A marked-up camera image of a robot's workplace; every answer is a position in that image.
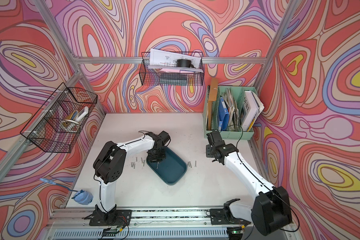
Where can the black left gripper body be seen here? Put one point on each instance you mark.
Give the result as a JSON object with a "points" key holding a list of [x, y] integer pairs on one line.
{"points": [[157, 156]]}

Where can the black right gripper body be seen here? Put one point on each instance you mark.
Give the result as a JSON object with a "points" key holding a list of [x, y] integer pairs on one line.
{"points": [[209, 149]]}

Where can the teal plastic storage box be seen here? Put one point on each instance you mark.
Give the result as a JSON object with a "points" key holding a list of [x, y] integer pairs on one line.
{"points": [[171, 169]]}

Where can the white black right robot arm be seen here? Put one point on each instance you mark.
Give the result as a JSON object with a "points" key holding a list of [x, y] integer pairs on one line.
{"points": [[270, 210]]}

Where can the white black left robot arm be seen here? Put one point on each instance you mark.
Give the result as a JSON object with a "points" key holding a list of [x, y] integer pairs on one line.
{"points": [[109, 167]]}

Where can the blue binder in organizer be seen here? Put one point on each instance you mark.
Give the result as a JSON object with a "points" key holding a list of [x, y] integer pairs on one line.
{"points": [[223, 115]]}

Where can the green plastic file organizer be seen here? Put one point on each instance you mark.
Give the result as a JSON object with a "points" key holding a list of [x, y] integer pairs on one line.
{"points": [[233, 97]]}

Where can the brown cardboard folder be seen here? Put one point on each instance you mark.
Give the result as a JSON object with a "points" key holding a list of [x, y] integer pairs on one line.
{"points": [[212, 97]]}

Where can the white book in organizer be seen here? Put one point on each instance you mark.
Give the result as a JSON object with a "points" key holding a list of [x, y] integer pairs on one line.
{"points": [[252, 107]]}

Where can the white tube in left basket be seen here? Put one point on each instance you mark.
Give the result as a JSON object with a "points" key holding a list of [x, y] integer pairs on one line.
{"points": [[82, 114]]}

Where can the white paper sheets in basket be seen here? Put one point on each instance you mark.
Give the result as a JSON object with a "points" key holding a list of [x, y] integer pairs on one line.
{"points": [[174, 62]]}

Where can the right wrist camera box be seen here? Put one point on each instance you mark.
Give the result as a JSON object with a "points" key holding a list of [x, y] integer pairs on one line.
{"points": [[215, 140]]}

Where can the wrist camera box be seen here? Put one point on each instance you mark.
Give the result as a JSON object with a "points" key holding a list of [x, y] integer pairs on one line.
{"points": [[215, 140], [165, 138]]}

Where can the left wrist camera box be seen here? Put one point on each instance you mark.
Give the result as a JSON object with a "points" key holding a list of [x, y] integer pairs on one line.
{"points": [[165, 138]]}

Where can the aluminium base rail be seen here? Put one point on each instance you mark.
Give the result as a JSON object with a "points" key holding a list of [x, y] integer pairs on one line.
{"points": [[180, 223]]}

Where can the aluminium frame post right rear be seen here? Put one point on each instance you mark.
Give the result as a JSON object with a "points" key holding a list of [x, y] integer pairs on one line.
{"points": [[281, 30]]}

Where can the aluminium frame post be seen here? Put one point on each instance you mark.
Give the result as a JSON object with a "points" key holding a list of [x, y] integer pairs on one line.
{"points": [[281, 30], [61, 41]]}

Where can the black wire basket rear wall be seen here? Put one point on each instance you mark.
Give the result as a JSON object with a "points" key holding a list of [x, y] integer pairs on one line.
{"points": [[152, 77]]}

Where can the black wire basket wall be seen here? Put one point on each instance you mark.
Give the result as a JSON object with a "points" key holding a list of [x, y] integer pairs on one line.
{"points": [[152, 77], [54, 129]]}

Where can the black wire basket left wall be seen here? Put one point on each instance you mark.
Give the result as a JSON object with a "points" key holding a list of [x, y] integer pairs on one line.
{"points": [[54, 129]]}

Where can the aluminium frame post left rear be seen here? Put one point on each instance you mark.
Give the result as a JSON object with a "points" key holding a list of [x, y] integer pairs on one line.
{"points": [[61, 41]]}

